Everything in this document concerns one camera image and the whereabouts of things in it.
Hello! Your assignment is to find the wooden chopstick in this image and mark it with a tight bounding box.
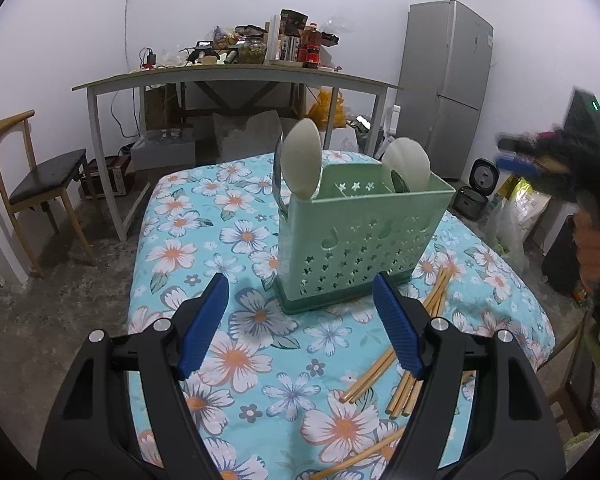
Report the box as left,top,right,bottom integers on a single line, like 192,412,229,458
310,426,406,480
340,347,396,403
402,278,451,418
386,266,453,416
392,271,454,418

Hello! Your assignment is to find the white spoon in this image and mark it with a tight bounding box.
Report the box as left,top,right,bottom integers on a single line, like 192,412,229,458
381,138,430,193

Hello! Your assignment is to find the cream rice spoon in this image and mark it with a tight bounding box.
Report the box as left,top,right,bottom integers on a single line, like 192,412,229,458
280,118,322,200

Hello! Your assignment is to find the person's right hand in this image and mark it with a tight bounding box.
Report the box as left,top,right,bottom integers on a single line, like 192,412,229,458
573,209,600,294

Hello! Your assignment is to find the floral blue tablecloth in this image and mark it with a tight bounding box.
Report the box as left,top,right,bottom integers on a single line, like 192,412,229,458
128,154,555,479

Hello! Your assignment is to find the clear bag with vegetables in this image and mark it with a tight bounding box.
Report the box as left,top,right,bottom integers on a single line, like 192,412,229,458
484,198,529,273

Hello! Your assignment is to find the green perforated utensil basket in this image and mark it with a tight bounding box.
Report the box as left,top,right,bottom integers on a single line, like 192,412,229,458
273,156,454,315

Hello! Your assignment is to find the black rice cooker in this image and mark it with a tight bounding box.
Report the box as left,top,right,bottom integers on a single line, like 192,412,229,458
451,158,500,221

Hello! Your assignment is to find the silver refrigerator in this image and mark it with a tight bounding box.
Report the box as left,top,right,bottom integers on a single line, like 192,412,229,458
396,0,493,181

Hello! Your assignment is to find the wooden chair black seat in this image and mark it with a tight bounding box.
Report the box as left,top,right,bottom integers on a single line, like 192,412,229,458
0,110,96,278

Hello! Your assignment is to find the yellow plastic bag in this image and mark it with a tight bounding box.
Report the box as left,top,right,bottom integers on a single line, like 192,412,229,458
306,87,347,131

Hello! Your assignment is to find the wooden top desk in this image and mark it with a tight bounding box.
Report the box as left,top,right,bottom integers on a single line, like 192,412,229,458
75,62,399,242

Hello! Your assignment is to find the green glass jar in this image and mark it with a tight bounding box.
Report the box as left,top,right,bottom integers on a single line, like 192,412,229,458
236,37,268,65

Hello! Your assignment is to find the red oil bottle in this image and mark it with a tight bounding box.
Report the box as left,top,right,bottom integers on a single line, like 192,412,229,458
298,23,322,68

